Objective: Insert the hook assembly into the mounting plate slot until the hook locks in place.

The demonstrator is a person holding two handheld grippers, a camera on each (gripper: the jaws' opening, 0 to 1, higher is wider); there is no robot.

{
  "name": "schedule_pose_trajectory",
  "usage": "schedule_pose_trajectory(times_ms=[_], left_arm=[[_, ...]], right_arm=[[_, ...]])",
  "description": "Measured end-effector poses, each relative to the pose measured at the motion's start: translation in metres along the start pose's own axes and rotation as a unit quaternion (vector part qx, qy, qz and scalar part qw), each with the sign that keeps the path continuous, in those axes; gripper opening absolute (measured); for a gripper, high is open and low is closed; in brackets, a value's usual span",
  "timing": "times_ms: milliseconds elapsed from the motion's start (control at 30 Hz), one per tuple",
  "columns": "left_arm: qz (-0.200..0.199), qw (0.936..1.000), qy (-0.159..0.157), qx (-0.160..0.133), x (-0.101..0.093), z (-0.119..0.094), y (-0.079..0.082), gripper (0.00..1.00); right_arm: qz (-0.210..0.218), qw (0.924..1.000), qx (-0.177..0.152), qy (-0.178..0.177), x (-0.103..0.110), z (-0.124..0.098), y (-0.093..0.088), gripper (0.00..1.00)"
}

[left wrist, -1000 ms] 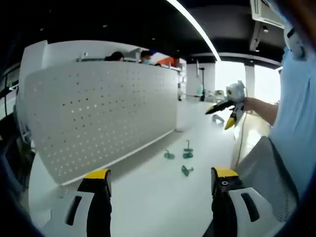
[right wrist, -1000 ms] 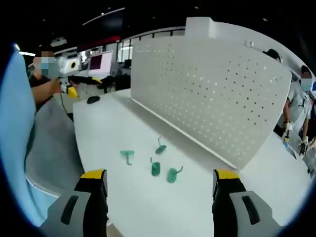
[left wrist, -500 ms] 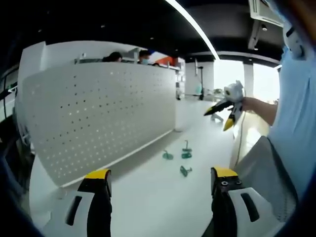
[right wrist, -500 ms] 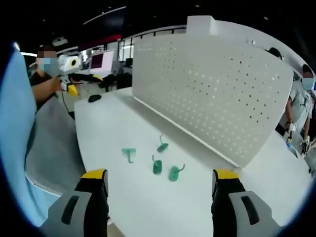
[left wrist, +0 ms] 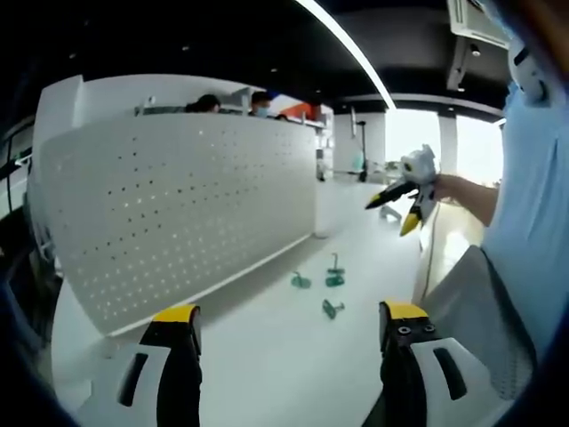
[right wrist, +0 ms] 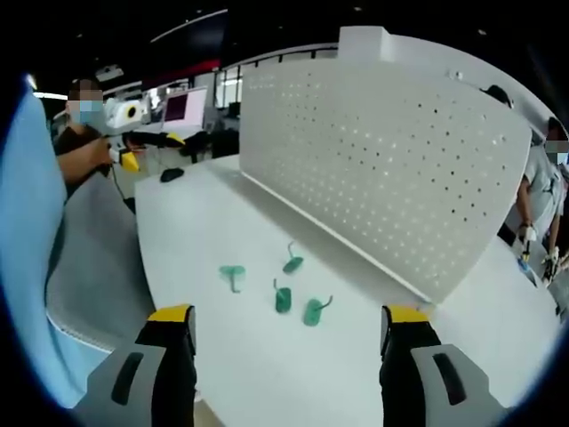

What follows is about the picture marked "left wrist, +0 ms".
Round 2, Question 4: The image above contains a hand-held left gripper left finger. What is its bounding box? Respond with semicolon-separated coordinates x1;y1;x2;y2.
79;304;204;427

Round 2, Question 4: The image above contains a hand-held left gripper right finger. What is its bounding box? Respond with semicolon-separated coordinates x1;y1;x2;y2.
362;301;493;427

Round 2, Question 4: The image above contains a white perforated mounting plate panel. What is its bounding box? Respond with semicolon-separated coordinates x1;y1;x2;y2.
37;113;319;337

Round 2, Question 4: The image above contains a black kick scooter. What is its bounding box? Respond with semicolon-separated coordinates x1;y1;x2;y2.
349;106;370;183

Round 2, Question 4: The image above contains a grey mesh chair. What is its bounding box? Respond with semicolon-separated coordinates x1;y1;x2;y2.
412;243;540;401

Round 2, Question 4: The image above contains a person in blue shirt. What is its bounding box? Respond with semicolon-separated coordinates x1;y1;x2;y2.
481;0;569;361

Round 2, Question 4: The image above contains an orange and blue sign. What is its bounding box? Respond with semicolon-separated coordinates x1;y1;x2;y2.
265;91;322;122

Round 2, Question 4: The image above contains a long ceiling light strip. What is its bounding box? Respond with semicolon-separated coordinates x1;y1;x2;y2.
294;0;400;110

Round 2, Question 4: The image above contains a white chest-worn device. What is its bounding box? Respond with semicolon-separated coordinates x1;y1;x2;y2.
508;38;551;107

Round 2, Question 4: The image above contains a white ceiling air conditioner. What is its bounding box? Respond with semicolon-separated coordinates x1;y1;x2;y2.
447;0;511;50

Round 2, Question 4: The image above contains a white desk partition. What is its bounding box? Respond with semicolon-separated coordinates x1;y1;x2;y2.
33;74;86;188

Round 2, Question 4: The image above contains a small grey bracket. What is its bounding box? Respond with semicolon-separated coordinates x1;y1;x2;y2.
379;203;405;222

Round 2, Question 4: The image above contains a thin white cable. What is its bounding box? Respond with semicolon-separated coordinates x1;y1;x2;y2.
417;207;441;303

